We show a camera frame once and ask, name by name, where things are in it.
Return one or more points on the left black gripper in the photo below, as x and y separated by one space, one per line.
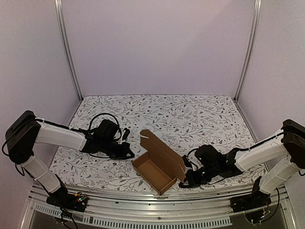
123 154

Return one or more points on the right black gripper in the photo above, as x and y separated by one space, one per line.
194 176

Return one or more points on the brown cardboard box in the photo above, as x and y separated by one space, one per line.
159 166

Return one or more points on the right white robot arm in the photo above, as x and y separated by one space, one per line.
287 143

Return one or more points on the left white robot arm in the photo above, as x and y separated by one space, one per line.
29 133

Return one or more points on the floral patterned table mat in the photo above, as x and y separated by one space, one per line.
183 122

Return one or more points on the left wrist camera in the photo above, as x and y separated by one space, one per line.
125 134

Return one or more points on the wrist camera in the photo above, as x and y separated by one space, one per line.
125 134
186 161

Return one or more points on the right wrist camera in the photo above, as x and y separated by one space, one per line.
186 161

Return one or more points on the aluminium front rail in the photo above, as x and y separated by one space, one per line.
197 209

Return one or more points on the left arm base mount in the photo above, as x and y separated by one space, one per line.
61 198

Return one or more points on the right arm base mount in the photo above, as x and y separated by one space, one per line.
250 201

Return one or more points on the left aluminium frame post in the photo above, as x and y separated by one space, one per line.
66 48

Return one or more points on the aluminium frame post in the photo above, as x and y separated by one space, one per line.
249 49
66 48

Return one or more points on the right aluminium frame post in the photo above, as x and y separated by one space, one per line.
249 49

